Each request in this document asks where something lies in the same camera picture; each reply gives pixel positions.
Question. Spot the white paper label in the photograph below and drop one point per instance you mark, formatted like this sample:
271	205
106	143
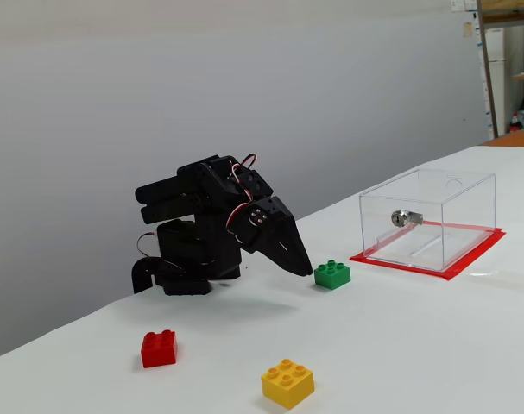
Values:
462	5

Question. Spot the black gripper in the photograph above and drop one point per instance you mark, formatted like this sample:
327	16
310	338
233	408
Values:
275	225

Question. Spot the red tape frame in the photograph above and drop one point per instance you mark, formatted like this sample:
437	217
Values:
399	265

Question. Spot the orange brown table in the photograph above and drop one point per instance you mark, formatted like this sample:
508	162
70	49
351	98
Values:
516	139

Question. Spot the green lego brick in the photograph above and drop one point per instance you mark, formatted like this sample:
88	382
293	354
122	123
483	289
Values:
332	277

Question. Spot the red lego brick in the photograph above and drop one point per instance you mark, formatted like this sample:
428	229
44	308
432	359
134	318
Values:
159	351

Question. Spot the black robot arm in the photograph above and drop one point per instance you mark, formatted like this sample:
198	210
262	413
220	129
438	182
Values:
192	250

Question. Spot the metal shelf post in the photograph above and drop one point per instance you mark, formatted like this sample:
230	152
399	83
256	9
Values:
486	64

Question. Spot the yellow lego brick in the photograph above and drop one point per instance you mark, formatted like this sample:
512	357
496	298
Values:
287	386

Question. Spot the red cola bottle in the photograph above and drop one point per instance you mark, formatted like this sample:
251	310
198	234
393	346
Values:
515	125

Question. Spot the silver cam lock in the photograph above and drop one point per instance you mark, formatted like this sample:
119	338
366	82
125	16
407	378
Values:
402	219

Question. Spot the wooden shelf board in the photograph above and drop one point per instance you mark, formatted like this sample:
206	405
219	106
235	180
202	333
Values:
509	4

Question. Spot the transparent plastic box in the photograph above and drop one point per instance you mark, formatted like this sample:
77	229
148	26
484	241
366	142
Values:
464	202

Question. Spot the small beige paper label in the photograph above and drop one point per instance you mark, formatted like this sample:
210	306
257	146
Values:
467	29

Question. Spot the black table clamp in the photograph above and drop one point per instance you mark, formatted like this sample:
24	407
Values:
140	276

